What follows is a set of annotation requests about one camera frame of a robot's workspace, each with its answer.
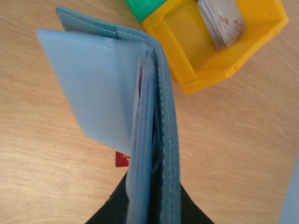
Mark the white VIP card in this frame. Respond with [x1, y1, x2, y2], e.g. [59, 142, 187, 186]
[197, 0, 246, 50]

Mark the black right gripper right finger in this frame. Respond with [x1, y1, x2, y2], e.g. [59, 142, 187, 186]
[181, 185, 214, 224]

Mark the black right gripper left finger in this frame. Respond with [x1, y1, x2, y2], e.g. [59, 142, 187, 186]
[86, 173, 128, 224]

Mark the teal card holder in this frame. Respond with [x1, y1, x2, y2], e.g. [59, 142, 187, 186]
[36, 7, 181, 224]

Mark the green plastic bin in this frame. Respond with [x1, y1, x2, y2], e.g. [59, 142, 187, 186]
[125, 0, 166, 22]

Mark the yellow plastic bin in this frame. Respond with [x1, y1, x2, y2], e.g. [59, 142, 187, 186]
[141, 0, 290, 95]

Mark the red VIP card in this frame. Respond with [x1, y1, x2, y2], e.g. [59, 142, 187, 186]
[115, 151, 129, 168]

